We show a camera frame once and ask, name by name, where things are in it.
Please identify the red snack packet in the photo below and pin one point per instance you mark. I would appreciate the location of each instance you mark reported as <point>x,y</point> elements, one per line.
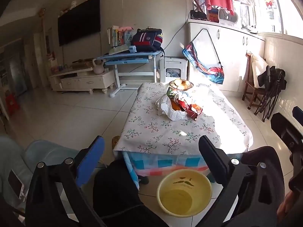
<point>193,110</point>

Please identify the blue-grey sofa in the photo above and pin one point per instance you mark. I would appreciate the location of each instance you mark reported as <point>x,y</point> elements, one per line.
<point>47,151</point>

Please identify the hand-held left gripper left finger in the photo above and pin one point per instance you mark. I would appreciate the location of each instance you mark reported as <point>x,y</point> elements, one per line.
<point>91,163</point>

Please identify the floral tablecloth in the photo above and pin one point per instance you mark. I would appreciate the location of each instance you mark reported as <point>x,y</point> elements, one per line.
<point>165,132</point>

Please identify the pink kettlebell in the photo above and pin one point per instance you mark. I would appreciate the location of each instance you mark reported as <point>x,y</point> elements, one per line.
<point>98,68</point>

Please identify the colourful tote bag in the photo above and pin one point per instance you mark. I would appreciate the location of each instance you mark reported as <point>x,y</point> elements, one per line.
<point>208,72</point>

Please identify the pink plush toy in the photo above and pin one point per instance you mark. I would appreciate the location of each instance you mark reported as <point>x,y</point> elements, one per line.
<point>125,28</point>

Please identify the open book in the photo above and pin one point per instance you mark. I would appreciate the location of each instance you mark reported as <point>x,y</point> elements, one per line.
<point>118,49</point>

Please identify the black slipper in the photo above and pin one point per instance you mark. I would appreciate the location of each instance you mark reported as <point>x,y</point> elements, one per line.
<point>144,180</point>

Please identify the black television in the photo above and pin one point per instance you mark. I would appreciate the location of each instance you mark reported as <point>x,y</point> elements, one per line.
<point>79,21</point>

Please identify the red hanging ornament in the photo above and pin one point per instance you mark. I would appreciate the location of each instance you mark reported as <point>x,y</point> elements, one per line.
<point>42,12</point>

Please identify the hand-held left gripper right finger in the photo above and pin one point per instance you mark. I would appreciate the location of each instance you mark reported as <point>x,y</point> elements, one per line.
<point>213,160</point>

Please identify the row of books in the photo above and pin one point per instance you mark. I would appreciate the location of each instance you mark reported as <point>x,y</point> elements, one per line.
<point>116,36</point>

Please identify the wooden chair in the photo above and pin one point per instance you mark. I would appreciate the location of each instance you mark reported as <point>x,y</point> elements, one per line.
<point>251,87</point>

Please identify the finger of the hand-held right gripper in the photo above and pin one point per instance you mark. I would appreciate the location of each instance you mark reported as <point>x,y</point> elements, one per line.
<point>298,113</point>
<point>281,125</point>

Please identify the blue box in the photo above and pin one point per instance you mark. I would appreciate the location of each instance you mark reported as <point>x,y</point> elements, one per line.
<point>133,49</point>

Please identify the red window decoration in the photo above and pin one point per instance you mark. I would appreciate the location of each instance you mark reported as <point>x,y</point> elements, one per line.
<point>269,2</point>

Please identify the white plastic basket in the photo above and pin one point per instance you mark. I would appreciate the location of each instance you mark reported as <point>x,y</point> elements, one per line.
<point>228,16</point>

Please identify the white air purifier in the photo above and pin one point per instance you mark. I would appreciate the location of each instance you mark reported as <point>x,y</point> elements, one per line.
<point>172,63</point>

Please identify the white television cabinet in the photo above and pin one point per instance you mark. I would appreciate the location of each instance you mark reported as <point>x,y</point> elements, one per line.
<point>80,81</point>

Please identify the navy red backpack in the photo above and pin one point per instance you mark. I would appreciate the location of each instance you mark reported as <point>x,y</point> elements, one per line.
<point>146,40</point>

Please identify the white plush toy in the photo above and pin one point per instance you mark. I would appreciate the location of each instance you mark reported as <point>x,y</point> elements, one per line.
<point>74,4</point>

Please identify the black folding chair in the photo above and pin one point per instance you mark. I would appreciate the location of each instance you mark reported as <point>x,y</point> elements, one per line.
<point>274,80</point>

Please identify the smartphone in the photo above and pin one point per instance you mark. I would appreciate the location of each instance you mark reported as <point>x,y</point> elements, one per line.
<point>15,183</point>

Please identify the blue checkered tablecloth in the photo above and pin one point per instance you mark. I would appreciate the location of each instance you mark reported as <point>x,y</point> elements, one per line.
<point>165,164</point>

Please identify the blue study desk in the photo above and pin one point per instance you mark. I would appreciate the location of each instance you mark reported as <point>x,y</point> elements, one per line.
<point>127,56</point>

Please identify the white cushion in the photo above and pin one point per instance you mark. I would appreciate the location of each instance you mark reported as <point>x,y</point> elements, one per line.
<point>258,66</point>

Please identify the woven fruit basket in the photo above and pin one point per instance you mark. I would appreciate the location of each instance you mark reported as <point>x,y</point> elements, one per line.
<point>187,87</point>

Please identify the wooden tray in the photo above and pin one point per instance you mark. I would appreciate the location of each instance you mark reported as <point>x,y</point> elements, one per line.
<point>81,64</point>

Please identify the yellow fruit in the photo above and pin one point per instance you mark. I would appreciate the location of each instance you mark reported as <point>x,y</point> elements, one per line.
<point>177,82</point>
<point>183,83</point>

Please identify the yellow plastic basin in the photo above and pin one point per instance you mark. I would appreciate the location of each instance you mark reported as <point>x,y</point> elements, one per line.
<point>184,194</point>

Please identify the grey sneakers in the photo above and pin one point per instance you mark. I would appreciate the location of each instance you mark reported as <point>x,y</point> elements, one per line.
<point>249,28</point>

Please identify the person's right hand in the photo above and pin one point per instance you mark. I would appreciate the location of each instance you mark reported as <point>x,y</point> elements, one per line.
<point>285,205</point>

